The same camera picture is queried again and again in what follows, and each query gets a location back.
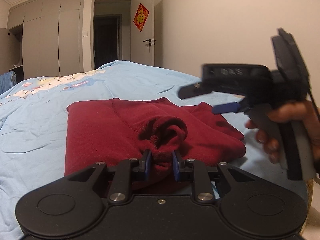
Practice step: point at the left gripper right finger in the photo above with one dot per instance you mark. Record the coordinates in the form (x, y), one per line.
(195, 172)

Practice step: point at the white room door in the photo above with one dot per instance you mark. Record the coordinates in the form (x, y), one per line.
(140, 51)

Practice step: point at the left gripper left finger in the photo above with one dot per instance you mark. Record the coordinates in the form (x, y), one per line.
(127, 172)

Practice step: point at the grey wardrobe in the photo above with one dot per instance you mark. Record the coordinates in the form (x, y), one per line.
(44, 36)

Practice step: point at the right hand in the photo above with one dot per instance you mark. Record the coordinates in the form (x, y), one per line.
(290, 136)

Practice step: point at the blue clothes pile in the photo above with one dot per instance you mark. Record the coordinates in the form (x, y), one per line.
(7, 81)

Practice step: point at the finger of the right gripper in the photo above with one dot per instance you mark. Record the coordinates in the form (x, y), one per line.
(233, 107)
(193, 90)

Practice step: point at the red door decoration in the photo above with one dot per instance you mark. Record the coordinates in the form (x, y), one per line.
(140, 17)

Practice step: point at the light blue bed quilt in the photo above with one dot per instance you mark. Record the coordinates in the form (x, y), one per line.
(40, 201)

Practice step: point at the dark red garment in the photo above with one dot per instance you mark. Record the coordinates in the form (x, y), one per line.
(114, 130)

